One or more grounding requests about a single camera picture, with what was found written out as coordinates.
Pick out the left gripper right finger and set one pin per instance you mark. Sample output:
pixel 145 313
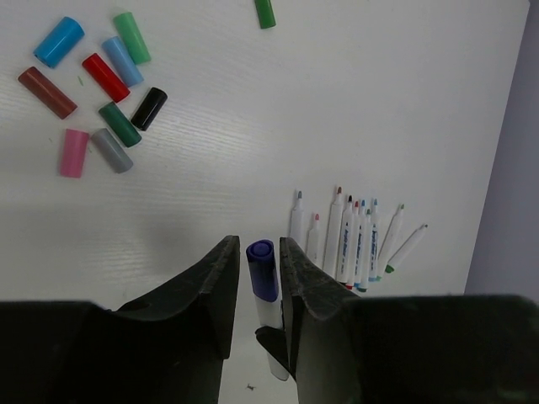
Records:
pixel 319 337

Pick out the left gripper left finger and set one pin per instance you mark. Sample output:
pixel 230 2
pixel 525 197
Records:
pixel 169 345

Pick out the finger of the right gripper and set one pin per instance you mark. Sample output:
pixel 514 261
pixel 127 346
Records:
pixel 273 340

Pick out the red capped marker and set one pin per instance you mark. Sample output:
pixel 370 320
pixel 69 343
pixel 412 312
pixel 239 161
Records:
pixel 353 246

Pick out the dark green capped marker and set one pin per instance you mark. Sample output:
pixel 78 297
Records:
pixel 365 261

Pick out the purple capped marker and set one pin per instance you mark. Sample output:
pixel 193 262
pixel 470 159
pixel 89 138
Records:
pixel 265 283

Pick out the pink capped marker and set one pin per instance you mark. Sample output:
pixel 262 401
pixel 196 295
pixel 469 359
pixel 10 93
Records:
pixel 313 236

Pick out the brown capped marker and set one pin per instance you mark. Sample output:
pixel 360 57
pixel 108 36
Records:
pixel 333 233

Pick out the light blue capped marker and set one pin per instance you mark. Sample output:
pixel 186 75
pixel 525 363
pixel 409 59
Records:
pixel 375 224

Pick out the light green capped marker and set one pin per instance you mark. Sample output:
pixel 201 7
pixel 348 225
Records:
pixel 391 236

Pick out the black capped marker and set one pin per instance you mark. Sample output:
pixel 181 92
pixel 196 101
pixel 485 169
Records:
pixel 344 241

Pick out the grey capped marker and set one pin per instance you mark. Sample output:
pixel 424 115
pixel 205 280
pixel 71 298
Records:
pixel 296 231

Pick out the grey pen cap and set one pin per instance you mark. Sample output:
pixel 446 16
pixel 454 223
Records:
pixel 111 151

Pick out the pink pen cap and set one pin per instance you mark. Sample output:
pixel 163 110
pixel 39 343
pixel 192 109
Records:
pixel 73 154

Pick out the dark green pen cap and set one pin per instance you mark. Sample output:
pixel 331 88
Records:
pixel 119 124

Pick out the black pen cap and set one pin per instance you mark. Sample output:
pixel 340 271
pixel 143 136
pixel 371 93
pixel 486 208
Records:
pixel 149 108

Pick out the brown pen cap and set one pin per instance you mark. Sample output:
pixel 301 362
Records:
pixel 47 92

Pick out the red pen cap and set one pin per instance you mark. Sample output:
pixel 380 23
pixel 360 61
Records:
pixel 106 78

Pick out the light blue pen cap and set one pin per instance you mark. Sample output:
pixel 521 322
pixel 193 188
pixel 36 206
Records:
pixel 121 60

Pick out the light green pen cap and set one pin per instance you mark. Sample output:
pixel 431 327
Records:
pixel 130 33

